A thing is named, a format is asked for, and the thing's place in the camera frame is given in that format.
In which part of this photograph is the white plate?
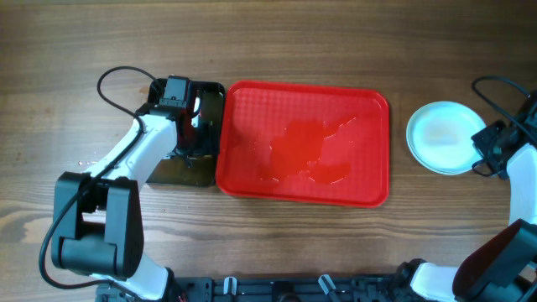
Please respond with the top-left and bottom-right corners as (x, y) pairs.
(420, 162), (472, 175)

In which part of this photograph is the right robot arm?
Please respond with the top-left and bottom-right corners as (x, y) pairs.
(409, 121), (536, 301)

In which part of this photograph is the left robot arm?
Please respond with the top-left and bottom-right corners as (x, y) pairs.
(39, 105), (222, 301)

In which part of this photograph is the white plate dotted sauce streak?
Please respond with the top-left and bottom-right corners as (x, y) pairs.
(406, 101), (485, 168)

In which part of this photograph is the black water tray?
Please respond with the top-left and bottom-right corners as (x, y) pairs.
(148, 78), (226, 187)

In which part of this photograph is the red serving tray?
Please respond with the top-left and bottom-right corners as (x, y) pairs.
(216, 81), (390, 208)

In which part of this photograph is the left black cable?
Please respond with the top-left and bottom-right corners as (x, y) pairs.
(38, 65), (163, 291)

